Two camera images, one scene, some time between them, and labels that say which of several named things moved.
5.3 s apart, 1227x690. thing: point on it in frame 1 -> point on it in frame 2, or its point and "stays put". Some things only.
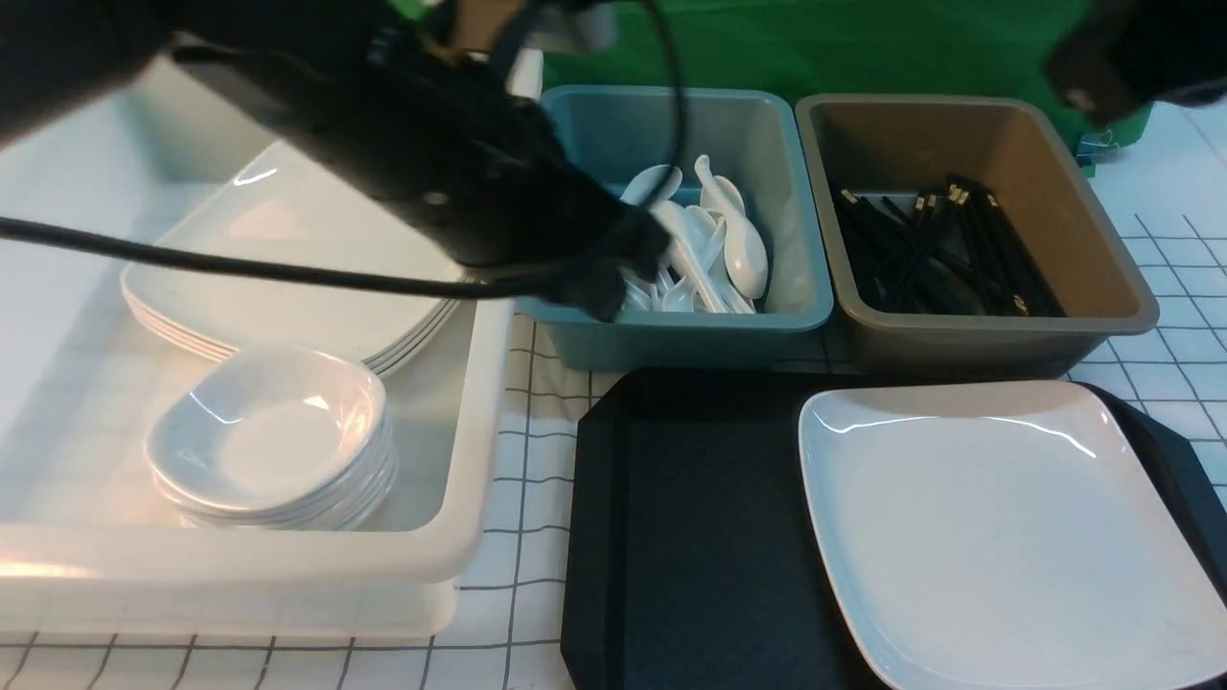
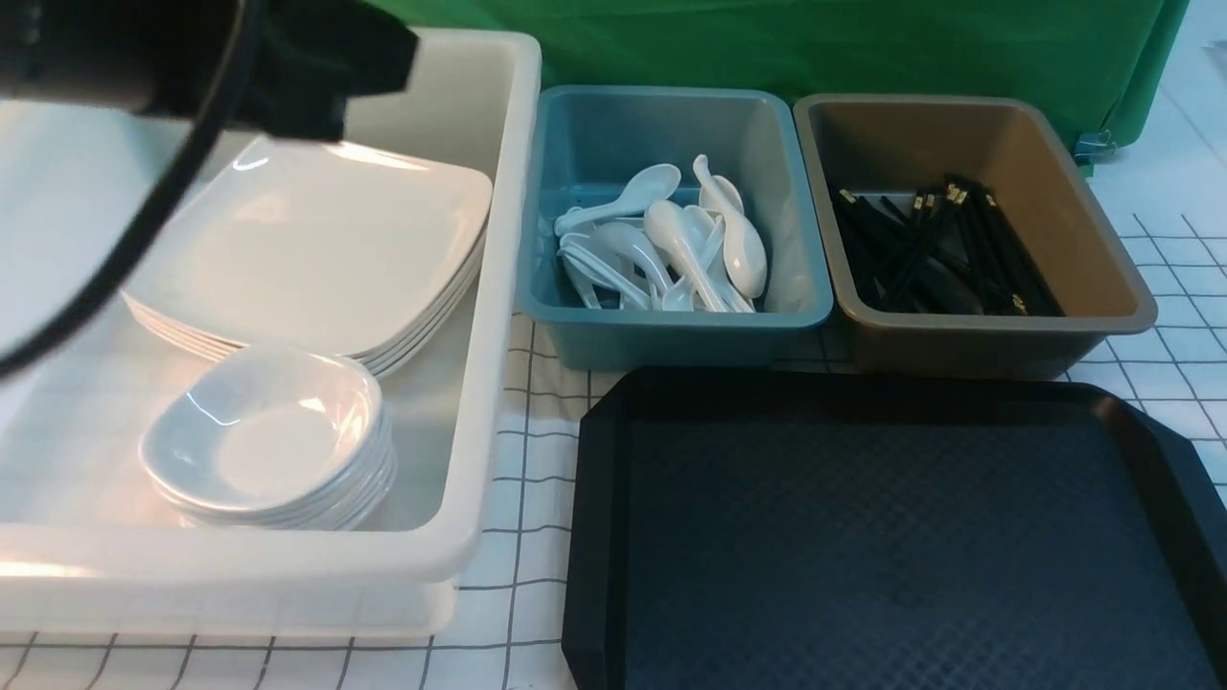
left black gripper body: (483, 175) -> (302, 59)
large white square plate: (1012, 535) -> (324, 244)
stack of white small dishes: (272, 437) stays put
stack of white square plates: (284, 203) stays put
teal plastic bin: (760, 136) stays put
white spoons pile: (717, 262) stays put
